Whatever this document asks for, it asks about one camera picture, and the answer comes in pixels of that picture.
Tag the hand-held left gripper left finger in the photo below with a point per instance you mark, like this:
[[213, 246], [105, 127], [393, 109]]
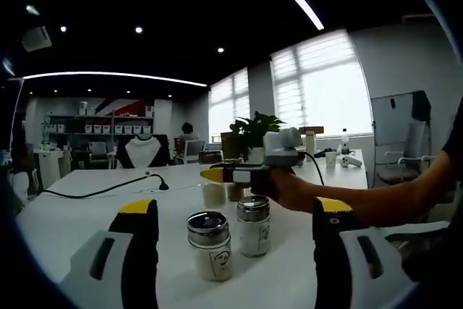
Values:
[[137, 251]]

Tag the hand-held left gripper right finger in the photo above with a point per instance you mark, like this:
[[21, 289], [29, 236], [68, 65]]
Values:
[[332, 258]]

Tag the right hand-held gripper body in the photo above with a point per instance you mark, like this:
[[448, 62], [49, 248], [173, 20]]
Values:
[[284, 150]]

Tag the tall glass seasoning bottle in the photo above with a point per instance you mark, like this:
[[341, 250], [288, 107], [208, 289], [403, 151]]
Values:
[[215, 197]]

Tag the small glass seasoning bottle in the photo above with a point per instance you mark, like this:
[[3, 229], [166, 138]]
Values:
[[213, 265], [253, 240]]

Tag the clear water bottle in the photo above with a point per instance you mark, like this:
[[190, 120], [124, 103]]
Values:
[[345, 146]]

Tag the person's right hand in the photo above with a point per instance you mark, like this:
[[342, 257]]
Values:
[[293, 191]]

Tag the white tumbler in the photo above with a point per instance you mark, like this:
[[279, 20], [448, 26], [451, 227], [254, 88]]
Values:
[[311, 142]]

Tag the brown cardboard box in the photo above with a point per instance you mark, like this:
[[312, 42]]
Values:
[[228, 142]]

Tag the large green potted plant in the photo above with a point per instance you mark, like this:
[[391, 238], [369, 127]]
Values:
[[253, 131]]

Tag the flat wooden box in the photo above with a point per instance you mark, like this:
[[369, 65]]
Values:
[[314, 129]]

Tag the white paper cup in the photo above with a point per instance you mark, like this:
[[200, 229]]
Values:
[[331, 160]]

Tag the window with white blinds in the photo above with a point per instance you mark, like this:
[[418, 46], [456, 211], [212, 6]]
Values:
[[325, 88], [228, 106]]

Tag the white controller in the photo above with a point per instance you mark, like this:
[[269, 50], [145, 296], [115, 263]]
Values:
[[351, 161]]

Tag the chair draped white black shirt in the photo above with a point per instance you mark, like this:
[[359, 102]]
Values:
[[143, 151]]

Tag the grey office chair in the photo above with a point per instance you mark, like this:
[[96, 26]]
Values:
[[390, 173]]

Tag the white mesh chair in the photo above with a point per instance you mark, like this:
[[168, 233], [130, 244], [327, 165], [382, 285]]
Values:
[[97, 150]]

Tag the whiteboard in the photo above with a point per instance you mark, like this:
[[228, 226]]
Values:
[[390, 124]]

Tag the storage shelf with white bins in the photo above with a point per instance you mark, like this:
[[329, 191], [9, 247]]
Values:
[[108, 129]]

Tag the black jacket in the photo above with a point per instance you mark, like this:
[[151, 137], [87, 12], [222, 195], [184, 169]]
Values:
[[421, 106]]

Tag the group of round ceiling spotlights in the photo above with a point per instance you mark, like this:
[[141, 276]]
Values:
[[139, 29]]

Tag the ceiling air conditioner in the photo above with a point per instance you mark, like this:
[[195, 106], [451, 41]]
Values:
[[36, 38]]

